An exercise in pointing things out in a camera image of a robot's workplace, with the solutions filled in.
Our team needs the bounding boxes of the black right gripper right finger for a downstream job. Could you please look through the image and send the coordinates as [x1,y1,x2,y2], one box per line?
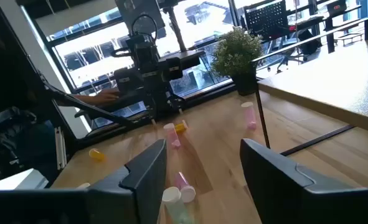
[240,138,328,224]

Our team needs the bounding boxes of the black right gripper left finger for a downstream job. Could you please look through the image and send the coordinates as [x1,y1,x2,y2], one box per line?
[87,139,167,224]

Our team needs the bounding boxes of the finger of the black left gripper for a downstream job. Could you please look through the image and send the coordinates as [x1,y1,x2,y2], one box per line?
[158,57,184,82]
[113,68,143,94]

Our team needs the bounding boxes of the green translucent medicine bottle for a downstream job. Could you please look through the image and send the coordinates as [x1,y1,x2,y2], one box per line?
[161,186,194,224]

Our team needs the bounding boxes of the purple translucent medicine bottle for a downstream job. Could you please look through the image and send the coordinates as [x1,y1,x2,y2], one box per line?
[174,171,197,203]
[163,123,182,149]

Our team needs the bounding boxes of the orange translucent medicine bottle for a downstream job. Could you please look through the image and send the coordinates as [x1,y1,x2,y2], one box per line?
[88,148,106,162]
[174,119,189,134]

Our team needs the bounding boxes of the wooden shelf with black legs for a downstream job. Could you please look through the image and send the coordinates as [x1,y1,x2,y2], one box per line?
[251,17,368,156]

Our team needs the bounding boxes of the green plant in black pot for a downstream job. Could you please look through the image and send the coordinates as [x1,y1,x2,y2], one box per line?
[210,26,264,96]

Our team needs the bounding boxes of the silver aluminium profile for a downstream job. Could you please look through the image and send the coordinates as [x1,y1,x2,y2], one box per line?
[54,126,68,171]

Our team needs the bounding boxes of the black office chair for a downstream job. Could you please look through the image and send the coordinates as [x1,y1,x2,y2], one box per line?
[242,0,306,74]

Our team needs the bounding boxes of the person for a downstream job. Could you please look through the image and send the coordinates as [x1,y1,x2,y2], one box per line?
[0,18,121,187]

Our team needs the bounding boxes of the black office desk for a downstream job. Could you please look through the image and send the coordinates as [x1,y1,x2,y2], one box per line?
[291,0,368,54]

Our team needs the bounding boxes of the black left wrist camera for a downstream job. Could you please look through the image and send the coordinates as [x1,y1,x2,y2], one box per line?
[126,33,155,52]

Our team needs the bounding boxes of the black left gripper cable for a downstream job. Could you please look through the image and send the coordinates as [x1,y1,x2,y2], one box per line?
[130,14,159,43]

